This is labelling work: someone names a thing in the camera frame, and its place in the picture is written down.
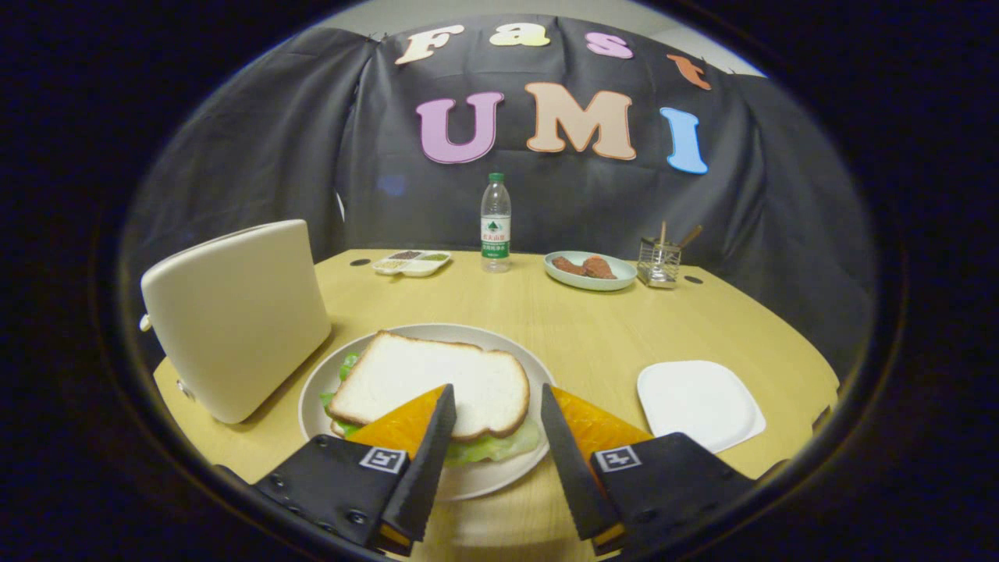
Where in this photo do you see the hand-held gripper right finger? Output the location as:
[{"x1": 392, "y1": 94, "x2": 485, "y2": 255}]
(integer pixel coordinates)
[{"x1": 540, "y1": 382, "x2": 758, "y2": 557}]

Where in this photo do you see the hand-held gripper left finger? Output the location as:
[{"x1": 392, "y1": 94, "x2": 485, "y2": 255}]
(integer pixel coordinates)
[{"x1": 250, "y1": 382, "x2": 458, "y2": 557}]

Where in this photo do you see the green lettuce leaf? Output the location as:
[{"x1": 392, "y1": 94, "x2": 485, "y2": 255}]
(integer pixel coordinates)
[{"x1": 318, "y1": 351, "x2": 541, "y2": 468}]

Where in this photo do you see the toasted white bread slice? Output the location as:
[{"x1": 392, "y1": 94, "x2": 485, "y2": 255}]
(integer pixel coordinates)
[{"x1": 327, "y1": 330, "x2": 531, "y2": 442}]

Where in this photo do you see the white round plate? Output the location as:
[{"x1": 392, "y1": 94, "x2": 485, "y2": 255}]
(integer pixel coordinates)
[{"x1": 298, "y1": 323, "x2": 556, "y2": 502}]

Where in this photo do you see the white square plate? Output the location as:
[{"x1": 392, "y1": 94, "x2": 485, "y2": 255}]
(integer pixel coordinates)
[{"x1": 637, "y1": 360, "x2": 767, "y2": 454}]

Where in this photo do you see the pale green round plate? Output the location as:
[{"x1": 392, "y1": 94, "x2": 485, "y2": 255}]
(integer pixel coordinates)
[{"x1": 544, "y1": 251, "x2": 638, "y2": 292}]

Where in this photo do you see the white divided seasoning tray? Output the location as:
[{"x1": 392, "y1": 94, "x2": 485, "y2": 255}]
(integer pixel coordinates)
[{"x1": 372, "y1": 250, "x2": 453, "y2": 278}]

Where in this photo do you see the clear glass utensil holder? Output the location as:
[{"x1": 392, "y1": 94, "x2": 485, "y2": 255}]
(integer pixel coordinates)
[{"x1": 637, "y1": 237, "x2": 682, "y2": 290}]

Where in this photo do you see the white toaster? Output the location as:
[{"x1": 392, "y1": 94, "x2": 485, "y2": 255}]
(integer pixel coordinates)
[{"x1": 140, "y1": 219, "x2": 332, "y2": 425}]

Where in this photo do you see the clear plastic water bottle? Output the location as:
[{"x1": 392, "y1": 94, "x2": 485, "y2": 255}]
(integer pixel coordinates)
[{"x1": 480, "y1": 173, "x2": 513, "y2": 273}]

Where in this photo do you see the black backdrop cloth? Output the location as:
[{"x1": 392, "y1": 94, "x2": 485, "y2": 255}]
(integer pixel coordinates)
[{"x1": 121, "y1": 14, "x2": 879, "y2": 375}]

